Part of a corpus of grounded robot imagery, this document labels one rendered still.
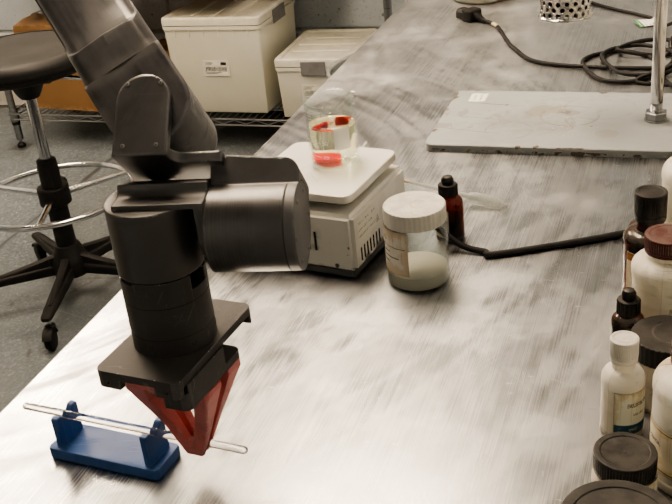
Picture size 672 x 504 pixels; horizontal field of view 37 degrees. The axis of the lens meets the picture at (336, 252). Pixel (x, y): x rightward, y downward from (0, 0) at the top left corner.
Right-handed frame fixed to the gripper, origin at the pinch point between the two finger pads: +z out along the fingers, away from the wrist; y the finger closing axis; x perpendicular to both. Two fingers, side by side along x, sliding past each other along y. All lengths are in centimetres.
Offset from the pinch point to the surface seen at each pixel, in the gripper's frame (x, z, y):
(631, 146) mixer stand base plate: -20, 2, 65
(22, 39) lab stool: 130, 14, 136
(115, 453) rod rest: 7.1, 2.1, -0.8
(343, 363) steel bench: -4.4, 3.1, 16.3
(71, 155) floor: 188, 79, 211
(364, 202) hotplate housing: 0.0, -3.5, 33.5
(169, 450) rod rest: 3.2, 2.1, 0.7
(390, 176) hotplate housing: -0.3, -3.5, 39.8
